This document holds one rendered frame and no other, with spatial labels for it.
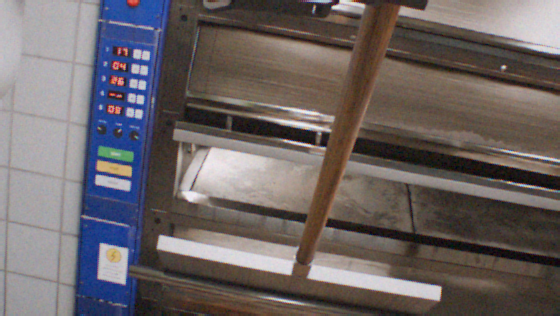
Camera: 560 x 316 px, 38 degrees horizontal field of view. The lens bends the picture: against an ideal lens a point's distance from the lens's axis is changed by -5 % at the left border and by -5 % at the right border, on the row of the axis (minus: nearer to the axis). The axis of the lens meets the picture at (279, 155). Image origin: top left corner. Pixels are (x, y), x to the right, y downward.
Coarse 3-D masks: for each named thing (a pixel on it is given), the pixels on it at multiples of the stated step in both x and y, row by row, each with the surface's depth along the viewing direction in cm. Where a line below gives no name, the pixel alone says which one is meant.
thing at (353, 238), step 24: (192, 192) 213; (192, 216) 209; (216, 216) 209; (240, 216) 208; (264, 216) 208; (288, 216) 210; (336, 240) 208; (360, 240) 208; (384, 240) 207; (408, 240) 207; (432, 240) 209; (456, 240) 212; (480, 264) 207; (504, 264) 207; (528, 264) 206; (552, 264) 207
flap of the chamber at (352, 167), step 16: (240, 128) 200; (256, 128) 204; (208, 144) 187; (224, 144) 186; (240, 144) 186; (256, 144) 186; (320, 144) 198; (288, 160) 186; (304, 160) 186; (320, 160) 186; (400, 160) 197; (416, 160) 200; (432, 160) 204; (368, 176) 186; (384, 176) 186; (400, 176) 185; (416, 176) 185; (432, 176) 185; (496, 176) 199; (512, 176) 203; (464, 192) 185; (480, 192) 185; (496, 192) 185; (512, 192) 185; (544, 208) 185
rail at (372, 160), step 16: (176, 128) 186; (192, 128) 186; (208, 128) 186; (224, 128) 187; (272, 144) 186; (288, 144) 186; (304, 144) 185; (352, 160) 185; (368, 160) 185; (384, 160) 185; (448, 176) 185; (464, 176) 185; (480, 176) 185; (528, 192) 184; (544, 192) 184
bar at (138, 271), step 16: (128, 272) 174; (144, 272) 173; (160, 272) 174; (176, 272) 175; (192, 288) 174; (208, 288) 173; (224, 288) 173; (240, 288) 173; (256, 288) 174; (272, 304) 173; (288, 304) 173; (304, 304) 173; (320, 304) 173; (336, 304) 173
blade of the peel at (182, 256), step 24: (168, 240) 160; (168, 264) 170; (192, 264) 165; (216, 264) 161; (240, 264) 159; (264, 264) 159; (288, 264) 159; (264, 288) 174; (288, 288) 170; (312, 288) 166; (336, 288) 162; (360, 288) 159; (384, 288) 159; (408, 288) 159; (432, 288) 159; (408, 312) 172
